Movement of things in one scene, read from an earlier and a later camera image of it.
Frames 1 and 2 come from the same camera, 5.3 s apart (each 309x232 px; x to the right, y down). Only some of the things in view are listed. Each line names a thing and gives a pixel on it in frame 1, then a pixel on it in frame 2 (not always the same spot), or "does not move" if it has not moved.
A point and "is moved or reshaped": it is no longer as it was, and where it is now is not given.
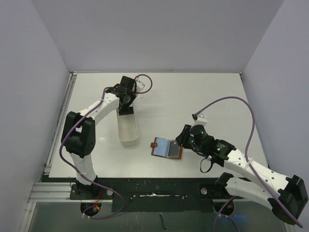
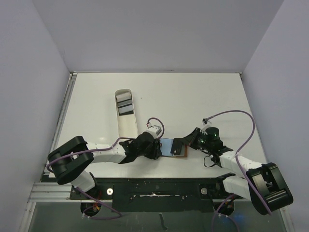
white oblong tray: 128,130 does not move
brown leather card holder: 161,148 is moved or reshaped
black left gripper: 133,97 to 156,152
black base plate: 150,195 does not move
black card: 124,110 to 176,147
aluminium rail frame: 51,192 does not move
